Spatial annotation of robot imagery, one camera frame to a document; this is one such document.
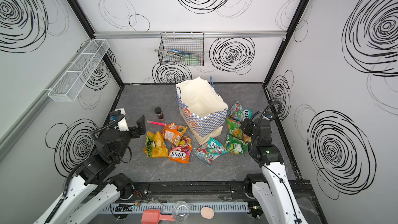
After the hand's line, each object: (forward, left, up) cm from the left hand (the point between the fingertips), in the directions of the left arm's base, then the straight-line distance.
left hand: (135, 117), depth 69 cm
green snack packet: (+6, -48, -20) cm, 52 cm away
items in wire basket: (+35, -13, +8) cm, 38 cm away
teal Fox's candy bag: (+20, -52, -23) cm, 60 cm away
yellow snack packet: (-5, -5, -22) cm, 23 cm away
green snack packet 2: (-2, -49, -23) cm, 54 cm away
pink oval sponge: (-32, -34, -25) cm, 53 cm away
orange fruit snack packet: (+4, -13, -23) cm, 26 cm away
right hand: (+5, -55, -9) cm, 56 cm away
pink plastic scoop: (-35, -10, -26) cm, 44 cm away
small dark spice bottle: (+15, -3, -18) cm, 24 cm away
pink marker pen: (+13, 0, -28) cm, 31 cm away
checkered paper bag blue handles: (+24, -30, -28) cm, 47 cm away
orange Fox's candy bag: (-8, -18, -23) cm, 31 cm away
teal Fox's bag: (-7, -33, -22) cm, 40 cm away
